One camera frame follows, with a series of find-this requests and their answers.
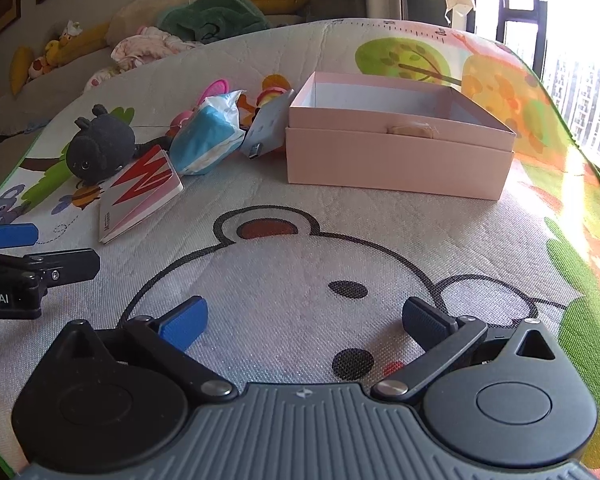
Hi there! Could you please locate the red white booklet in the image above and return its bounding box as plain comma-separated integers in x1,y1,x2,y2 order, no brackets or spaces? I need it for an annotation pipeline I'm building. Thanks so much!
99,145,183,244

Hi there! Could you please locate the black plush toy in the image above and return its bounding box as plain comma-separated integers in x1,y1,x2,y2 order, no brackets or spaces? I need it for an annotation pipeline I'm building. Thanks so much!
64,103,169,187

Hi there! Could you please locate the blue wet cotton pack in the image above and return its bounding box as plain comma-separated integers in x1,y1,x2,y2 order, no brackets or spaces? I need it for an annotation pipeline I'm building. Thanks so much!
169,90,246,176

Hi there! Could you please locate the pink toy net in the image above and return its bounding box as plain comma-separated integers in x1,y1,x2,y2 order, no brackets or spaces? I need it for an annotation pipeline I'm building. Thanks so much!
168,78,230,136

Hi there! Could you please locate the yellow plush toy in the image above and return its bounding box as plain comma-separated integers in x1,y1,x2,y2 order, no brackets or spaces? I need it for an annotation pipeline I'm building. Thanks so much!
9,20,110,96

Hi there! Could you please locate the colourful cartoon play mat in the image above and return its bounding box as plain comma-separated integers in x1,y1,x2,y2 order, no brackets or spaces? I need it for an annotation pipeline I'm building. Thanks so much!
0,20,600,475

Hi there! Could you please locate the pink cardboard box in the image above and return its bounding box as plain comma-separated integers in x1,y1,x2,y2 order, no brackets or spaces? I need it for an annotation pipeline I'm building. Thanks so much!
285,72,516,200

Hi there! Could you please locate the pink floral cloth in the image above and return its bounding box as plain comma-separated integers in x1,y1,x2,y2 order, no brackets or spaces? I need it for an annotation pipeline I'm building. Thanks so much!
84,26,199,91

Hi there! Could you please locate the green blanket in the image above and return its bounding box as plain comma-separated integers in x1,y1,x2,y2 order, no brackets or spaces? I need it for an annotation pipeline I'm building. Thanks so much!
157,0,271,44

